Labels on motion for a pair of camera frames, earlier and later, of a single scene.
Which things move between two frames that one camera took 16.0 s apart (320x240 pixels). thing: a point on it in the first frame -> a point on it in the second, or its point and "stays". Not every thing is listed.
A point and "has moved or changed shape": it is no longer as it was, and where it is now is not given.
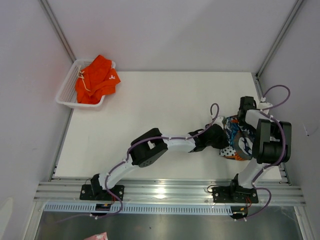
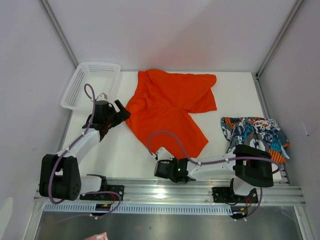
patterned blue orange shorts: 233,125 has moved or changed shape
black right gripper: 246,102 -> 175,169
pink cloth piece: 103,236 stays
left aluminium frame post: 58,29 stays
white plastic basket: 67,94 -> 91,79
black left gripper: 223,142 -> 121,116
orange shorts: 96,79 -> 160,108
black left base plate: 92,192 stays
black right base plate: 232,194 stays
